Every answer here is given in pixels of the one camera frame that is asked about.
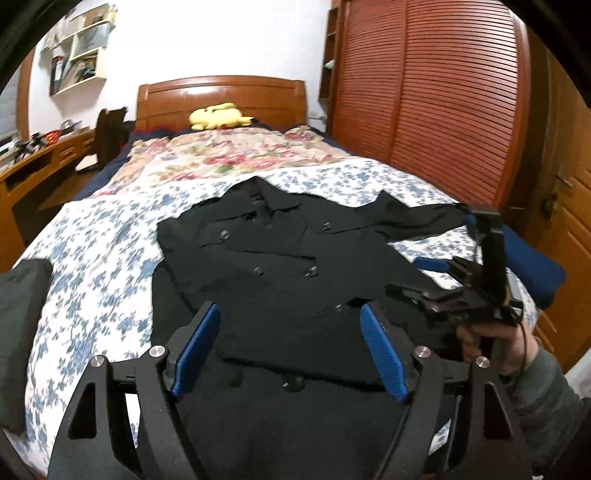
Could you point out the dark grey cloth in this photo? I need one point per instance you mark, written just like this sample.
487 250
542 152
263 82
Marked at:
21 332

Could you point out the wooden open shelf column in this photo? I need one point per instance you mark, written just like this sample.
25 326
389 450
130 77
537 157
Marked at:
327 83

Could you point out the black coat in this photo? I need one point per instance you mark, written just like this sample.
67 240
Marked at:
277 258

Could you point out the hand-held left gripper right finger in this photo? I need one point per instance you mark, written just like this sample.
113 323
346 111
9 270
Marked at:
383 355

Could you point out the blue floral bedspread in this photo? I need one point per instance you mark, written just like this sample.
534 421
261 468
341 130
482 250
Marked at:
101 258

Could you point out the wooden desk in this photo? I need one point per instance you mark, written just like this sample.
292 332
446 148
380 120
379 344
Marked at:
46 157

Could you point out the yellow plush toy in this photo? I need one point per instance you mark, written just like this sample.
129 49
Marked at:
217 116

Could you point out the wooden louvered wardrobe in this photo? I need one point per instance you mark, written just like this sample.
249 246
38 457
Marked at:
438 92

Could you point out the metal bowl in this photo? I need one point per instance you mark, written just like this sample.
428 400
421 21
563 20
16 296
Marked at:
69 125

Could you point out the black tripod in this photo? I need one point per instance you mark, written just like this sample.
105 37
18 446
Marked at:
27 146

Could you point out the person's right forearm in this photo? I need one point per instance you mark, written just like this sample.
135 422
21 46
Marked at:
549 406

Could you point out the wooden door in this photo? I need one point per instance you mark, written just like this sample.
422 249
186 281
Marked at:
563 152

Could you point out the dark brown chair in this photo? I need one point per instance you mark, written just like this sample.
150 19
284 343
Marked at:
108 136

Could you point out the white wall shelf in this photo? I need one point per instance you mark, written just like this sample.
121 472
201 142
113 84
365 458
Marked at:
104 69

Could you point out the pink floral quilt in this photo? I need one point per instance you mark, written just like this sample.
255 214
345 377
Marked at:
221 157

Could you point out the wooden bed headboard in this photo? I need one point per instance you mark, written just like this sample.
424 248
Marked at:
175 99

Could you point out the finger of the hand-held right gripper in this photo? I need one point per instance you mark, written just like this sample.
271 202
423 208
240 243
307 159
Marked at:
471 224
429 264

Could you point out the person's right hand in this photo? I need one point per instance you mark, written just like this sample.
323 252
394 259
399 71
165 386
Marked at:
508 346

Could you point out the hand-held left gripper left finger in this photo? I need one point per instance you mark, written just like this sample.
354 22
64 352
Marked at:
198 341

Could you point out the red basket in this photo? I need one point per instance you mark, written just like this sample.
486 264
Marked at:
53 135

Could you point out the row of books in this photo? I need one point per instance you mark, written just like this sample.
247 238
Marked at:
62 74

